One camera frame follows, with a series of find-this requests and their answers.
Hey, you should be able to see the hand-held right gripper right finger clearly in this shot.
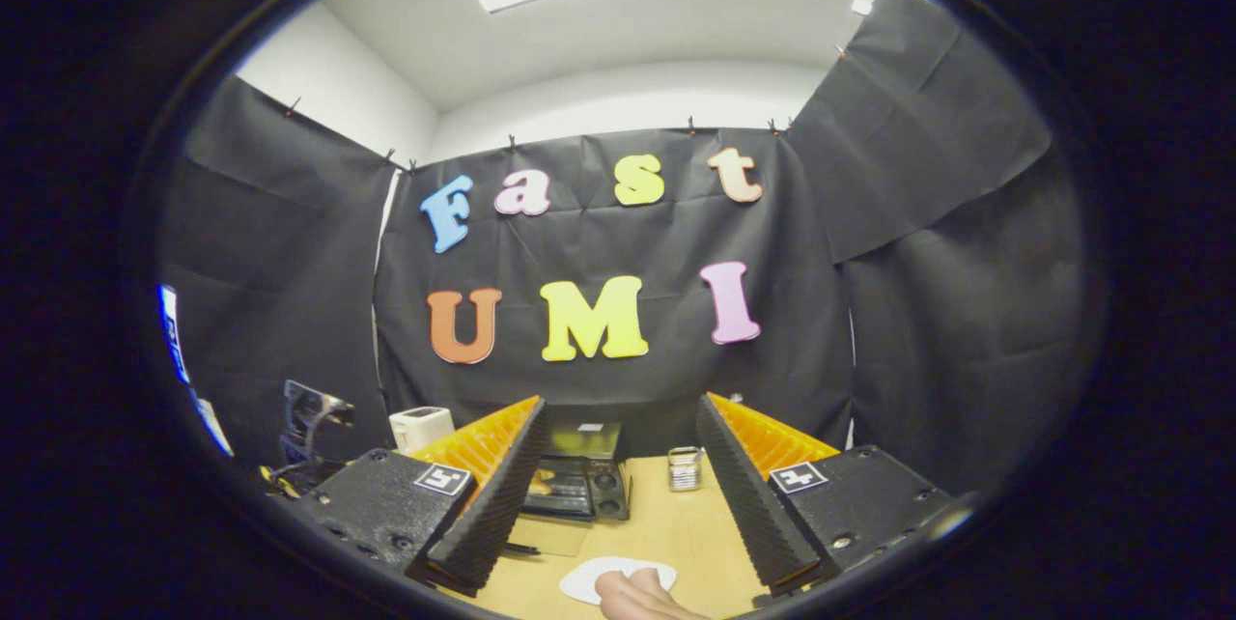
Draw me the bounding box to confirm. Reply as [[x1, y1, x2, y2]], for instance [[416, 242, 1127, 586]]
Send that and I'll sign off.
[[694, 392, 959, 598]]

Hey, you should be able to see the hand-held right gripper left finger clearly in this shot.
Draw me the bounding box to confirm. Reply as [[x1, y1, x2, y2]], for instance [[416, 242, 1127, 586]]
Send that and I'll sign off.
[[290, 395, 550, 599]]

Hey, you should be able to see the black electric oven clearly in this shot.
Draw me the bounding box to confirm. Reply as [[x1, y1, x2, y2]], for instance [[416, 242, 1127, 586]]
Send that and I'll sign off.
[[500, 421, 632, 559]]

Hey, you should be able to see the metal mesh cup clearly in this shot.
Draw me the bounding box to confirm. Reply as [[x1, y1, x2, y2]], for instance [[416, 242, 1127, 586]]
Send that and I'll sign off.
[[667, 446, 704, 493]]

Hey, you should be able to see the white side desk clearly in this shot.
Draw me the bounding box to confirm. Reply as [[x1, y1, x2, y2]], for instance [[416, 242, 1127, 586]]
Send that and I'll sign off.
[[191, 391, 236, 459]]

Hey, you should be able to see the white toaster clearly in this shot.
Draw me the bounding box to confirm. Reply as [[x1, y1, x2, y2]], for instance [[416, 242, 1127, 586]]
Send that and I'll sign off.
[[389, 406, 456, 455]]

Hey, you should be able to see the white round plate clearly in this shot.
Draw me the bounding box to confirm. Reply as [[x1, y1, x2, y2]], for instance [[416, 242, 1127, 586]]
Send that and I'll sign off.
[[559, 556, 679, 607]]

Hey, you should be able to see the computer monitor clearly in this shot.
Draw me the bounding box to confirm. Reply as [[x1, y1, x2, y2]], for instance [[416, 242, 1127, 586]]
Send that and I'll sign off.
[[157, 284, 192, 385]]

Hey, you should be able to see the black backdrop cloth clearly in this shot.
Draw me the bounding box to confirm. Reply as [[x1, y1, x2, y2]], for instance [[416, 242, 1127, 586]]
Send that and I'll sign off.
[[154, 0, 1107, 495]]

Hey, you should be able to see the row of black cloth clips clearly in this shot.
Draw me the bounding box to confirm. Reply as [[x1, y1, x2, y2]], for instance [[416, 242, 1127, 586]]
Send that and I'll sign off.
[[283, 42, 851, 175]]

